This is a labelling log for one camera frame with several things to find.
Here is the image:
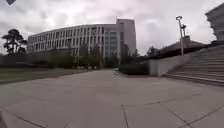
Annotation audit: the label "dark building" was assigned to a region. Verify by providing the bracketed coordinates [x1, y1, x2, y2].
[204, 2, 224, 43]

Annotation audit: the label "dark hedge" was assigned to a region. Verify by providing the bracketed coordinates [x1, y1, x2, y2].
[118, 61, 150, 76]

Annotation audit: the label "grey concrete wall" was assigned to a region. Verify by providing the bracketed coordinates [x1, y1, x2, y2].
[148, 49, 204, 78]

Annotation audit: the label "grass lawn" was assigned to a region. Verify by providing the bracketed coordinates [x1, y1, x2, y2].
[0, 67, 91, 84]

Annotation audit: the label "grey concrete slab plaza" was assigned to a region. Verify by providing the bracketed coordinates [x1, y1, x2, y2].
[0, 68, 224, 128]

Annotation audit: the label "lamp post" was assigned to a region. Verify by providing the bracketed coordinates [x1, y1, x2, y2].
[175, 15, 188, 57]

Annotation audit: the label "large curved pale building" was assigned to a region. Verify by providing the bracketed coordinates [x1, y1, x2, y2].
[26, 18, 138, 69]

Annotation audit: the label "concrete stairs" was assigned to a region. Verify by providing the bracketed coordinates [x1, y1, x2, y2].
[163, 44, 224, 88]

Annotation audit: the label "tall dark tree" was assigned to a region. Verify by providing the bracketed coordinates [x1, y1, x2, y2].
[0, 28, 29, 58]

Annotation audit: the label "distant line of bushes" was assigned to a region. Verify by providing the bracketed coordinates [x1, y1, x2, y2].
[0, 53, 31, 69]

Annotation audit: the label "low building with sloped roof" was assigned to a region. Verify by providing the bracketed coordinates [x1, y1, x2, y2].
[156, 35, 214, 59]

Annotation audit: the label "row of trees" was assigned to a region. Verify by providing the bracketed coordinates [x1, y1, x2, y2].
[28, 43, 131, 70]

